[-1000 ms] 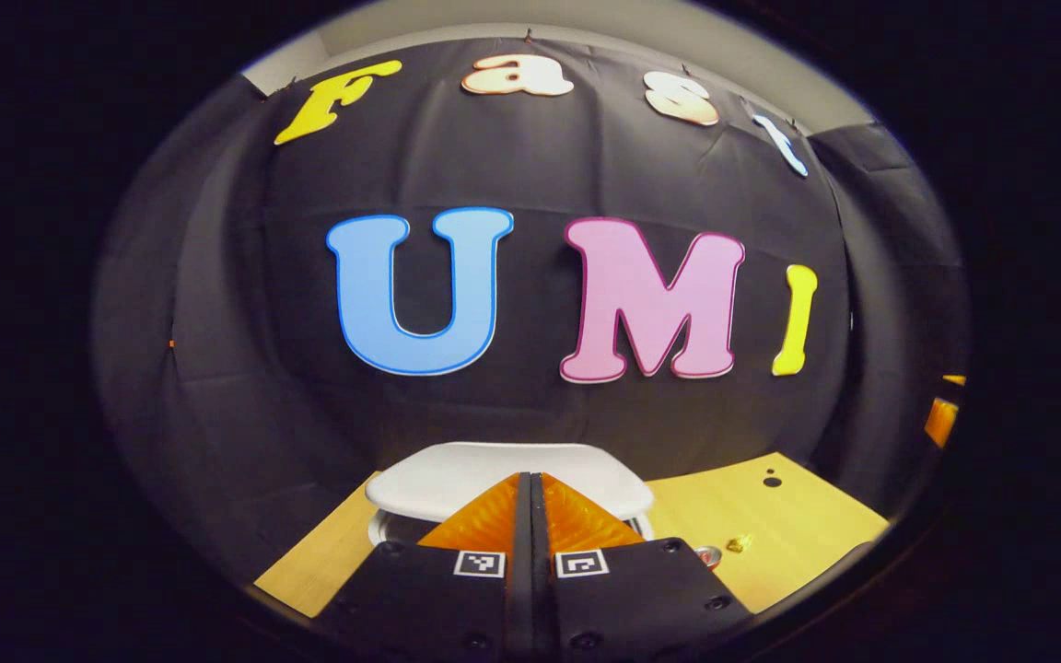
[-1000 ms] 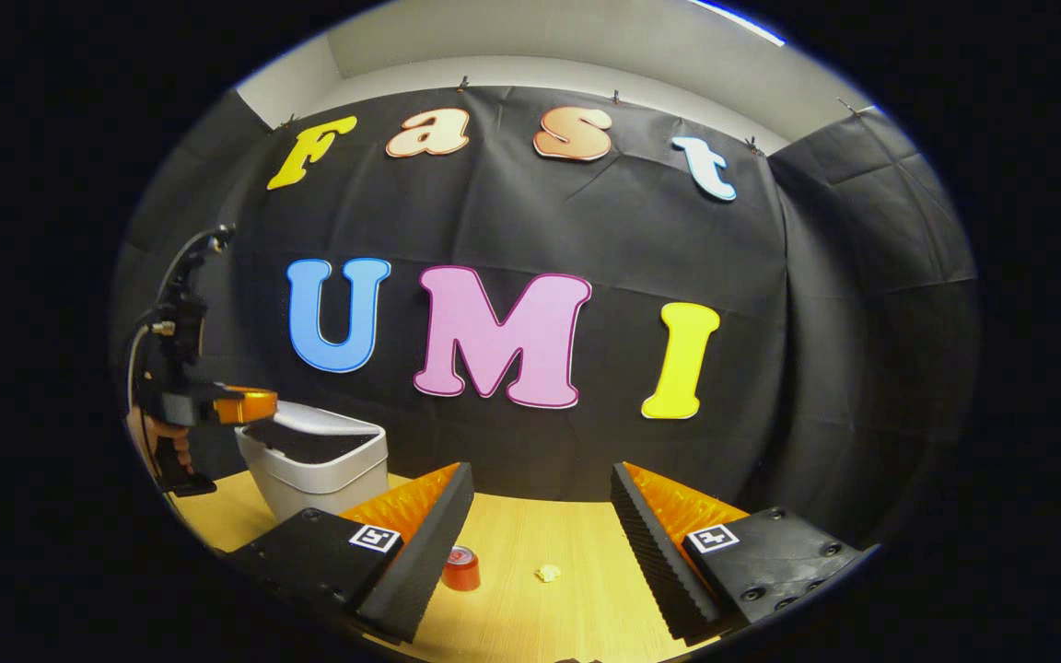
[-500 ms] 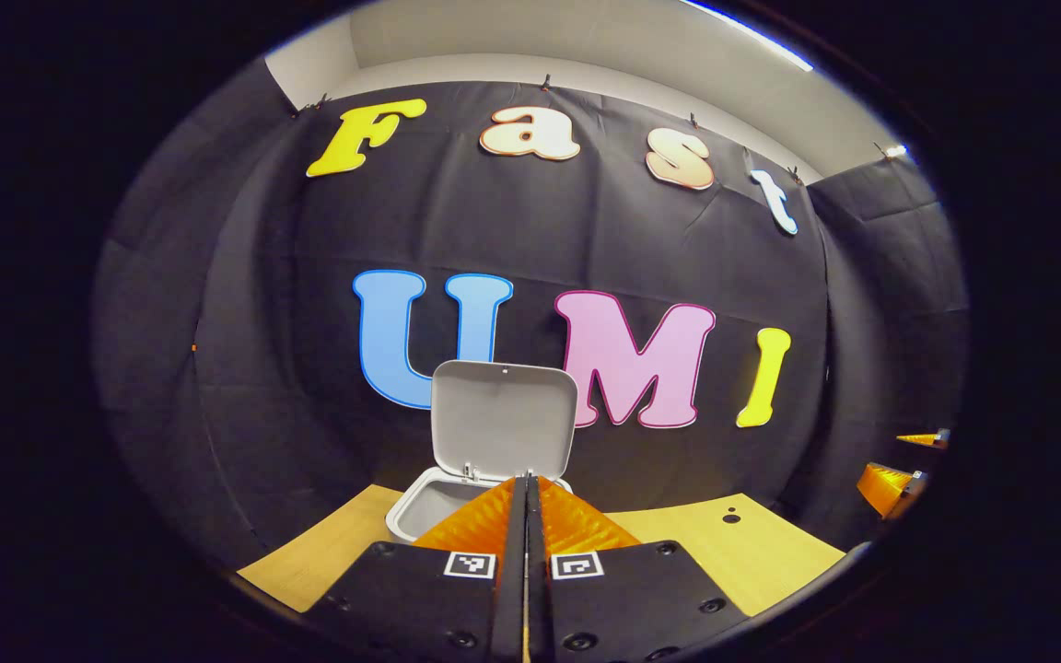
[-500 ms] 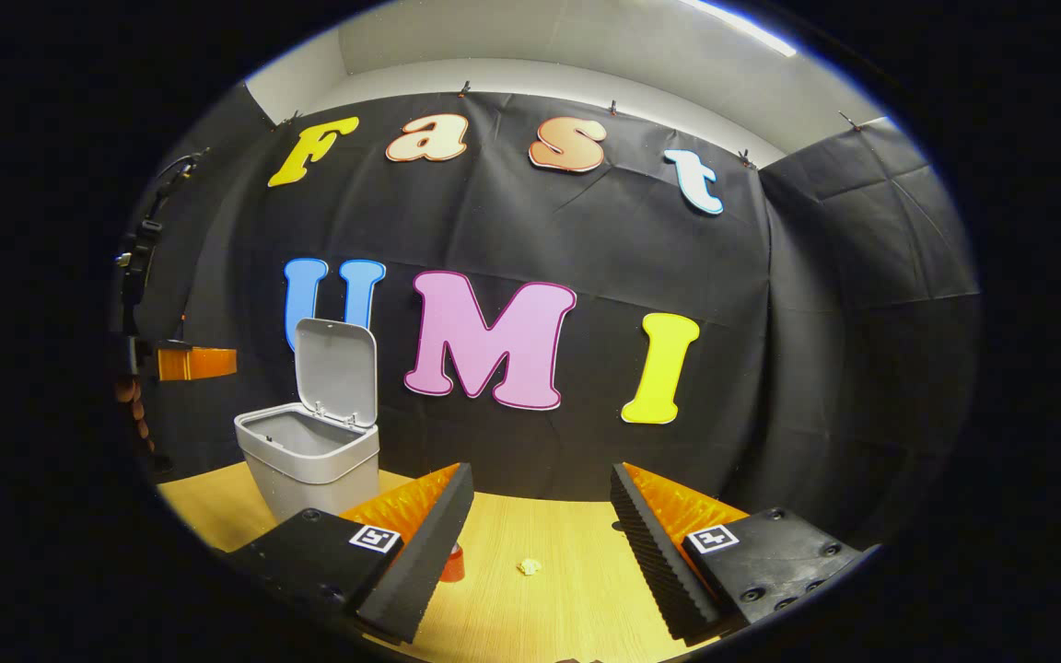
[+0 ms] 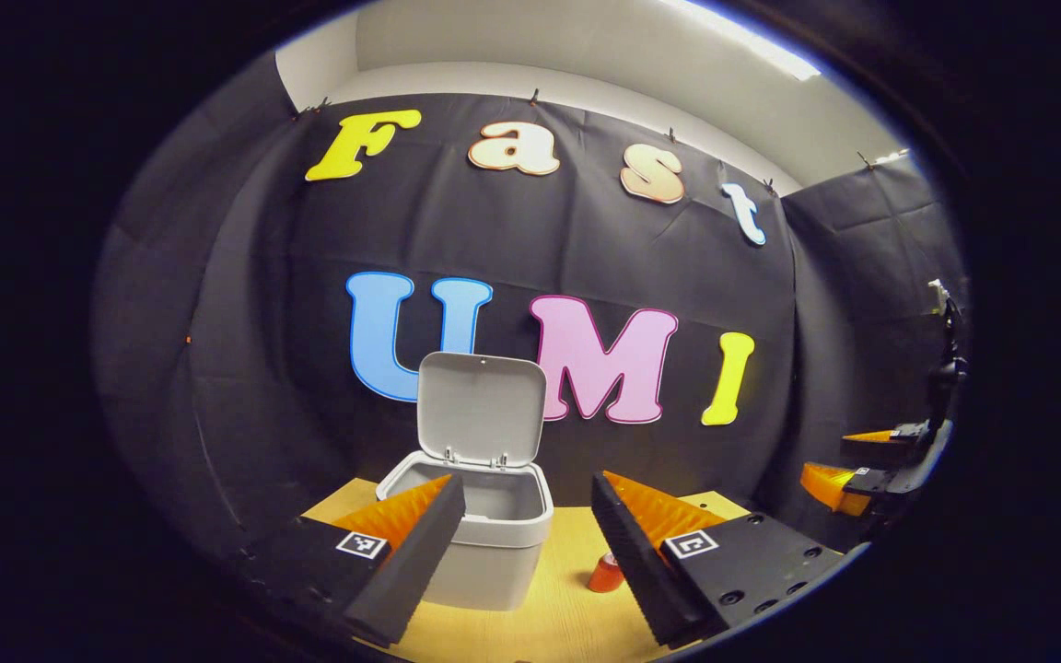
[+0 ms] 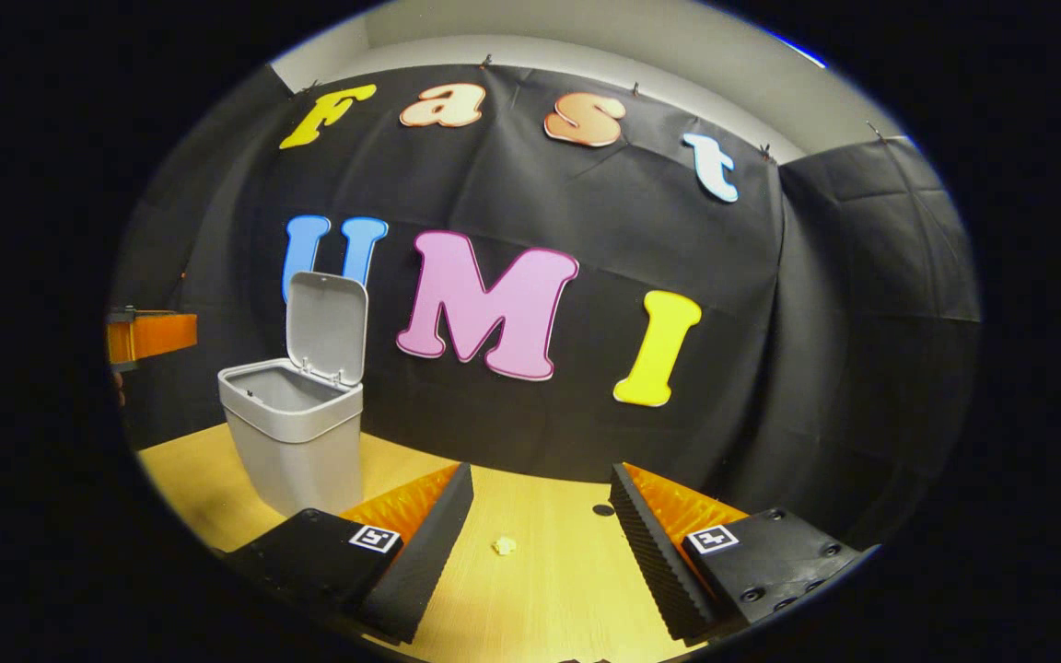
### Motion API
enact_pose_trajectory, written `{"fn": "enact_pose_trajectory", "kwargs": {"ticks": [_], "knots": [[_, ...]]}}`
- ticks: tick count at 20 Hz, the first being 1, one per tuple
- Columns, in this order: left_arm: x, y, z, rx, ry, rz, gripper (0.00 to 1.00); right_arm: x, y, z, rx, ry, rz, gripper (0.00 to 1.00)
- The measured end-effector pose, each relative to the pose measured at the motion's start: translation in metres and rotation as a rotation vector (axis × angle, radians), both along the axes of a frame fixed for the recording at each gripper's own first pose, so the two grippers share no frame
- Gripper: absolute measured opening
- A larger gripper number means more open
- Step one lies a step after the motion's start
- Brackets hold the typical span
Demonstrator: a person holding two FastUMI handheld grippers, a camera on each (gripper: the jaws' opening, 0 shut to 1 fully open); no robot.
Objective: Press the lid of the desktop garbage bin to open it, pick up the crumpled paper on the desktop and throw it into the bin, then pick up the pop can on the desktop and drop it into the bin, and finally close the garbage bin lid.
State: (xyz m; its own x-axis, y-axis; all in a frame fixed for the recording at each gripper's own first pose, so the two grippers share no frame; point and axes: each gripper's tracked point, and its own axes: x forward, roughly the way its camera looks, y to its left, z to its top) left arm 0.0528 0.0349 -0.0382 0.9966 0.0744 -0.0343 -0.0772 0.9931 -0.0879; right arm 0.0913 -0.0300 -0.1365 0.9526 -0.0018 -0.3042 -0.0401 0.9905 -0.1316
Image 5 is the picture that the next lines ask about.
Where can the grey desktop garbage bin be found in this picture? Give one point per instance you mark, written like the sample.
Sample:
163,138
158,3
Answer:
494,571

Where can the wooden desktop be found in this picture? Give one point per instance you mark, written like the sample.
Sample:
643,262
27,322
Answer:
549,626

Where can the red pop can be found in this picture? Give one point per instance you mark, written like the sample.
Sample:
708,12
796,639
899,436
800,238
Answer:
602,576

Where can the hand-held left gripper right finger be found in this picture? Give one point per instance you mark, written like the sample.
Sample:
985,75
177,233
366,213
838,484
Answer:
636,562

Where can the black backdrop cloth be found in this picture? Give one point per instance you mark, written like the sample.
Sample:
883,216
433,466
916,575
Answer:
530,230

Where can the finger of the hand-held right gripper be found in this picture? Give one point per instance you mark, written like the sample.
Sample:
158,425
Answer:
880,444
830,485

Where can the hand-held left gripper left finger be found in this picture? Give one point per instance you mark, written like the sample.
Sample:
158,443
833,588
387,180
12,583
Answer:
420,562

